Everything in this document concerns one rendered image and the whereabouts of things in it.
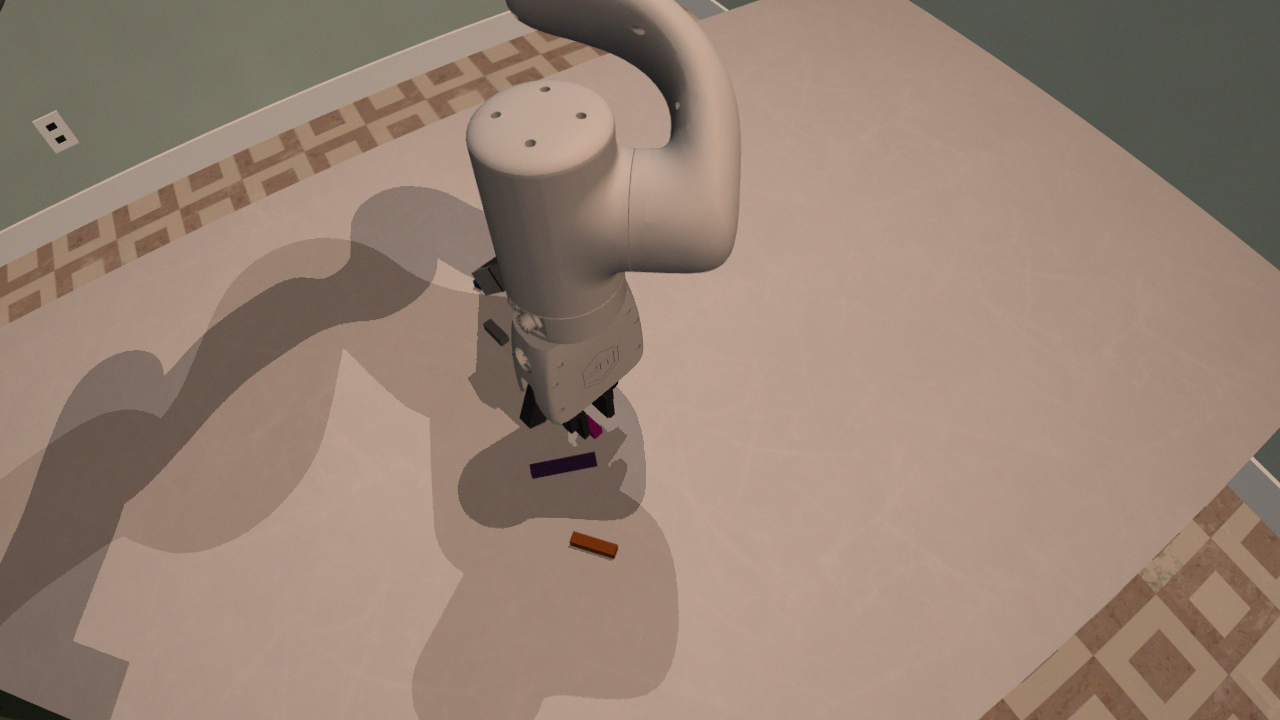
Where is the orange rod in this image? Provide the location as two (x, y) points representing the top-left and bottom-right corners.
(570, 530), (618, 559)

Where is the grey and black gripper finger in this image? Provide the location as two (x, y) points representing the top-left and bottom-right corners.
(520, 386), (590, 439)
(593, 380), (620, 418)

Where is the purple rod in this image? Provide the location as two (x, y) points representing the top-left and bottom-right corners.
(530, 452), (596, 479)

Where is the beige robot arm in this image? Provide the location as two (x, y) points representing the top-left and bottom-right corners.
(466, 0), (741, 340)

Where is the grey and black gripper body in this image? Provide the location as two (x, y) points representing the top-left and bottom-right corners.
(511, 281), (643, 424)

